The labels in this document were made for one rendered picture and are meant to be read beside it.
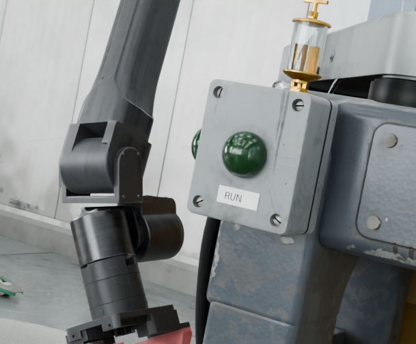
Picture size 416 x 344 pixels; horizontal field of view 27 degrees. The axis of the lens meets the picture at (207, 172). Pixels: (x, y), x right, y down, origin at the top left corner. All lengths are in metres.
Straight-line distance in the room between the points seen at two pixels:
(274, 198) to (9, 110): 7.42
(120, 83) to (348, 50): 0.23
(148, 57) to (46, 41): 6.85
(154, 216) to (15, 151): 6.94
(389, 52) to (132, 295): 0.34
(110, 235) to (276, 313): 0.30
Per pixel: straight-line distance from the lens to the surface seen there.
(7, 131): 7.92
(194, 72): 6.78
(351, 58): 0.80
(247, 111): 0.55
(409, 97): 0.68
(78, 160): 0.86
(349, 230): 0.57
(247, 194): 0.55
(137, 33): 0.90
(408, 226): 0.56
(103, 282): 0.84
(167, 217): 0.92
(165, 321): 0.87
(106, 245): 0.85
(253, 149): 0.53
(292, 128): 0.54
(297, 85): 0.63
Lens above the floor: 1.30
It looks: 3 degrees down
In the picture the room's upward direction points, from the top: 11 degrees clockwise
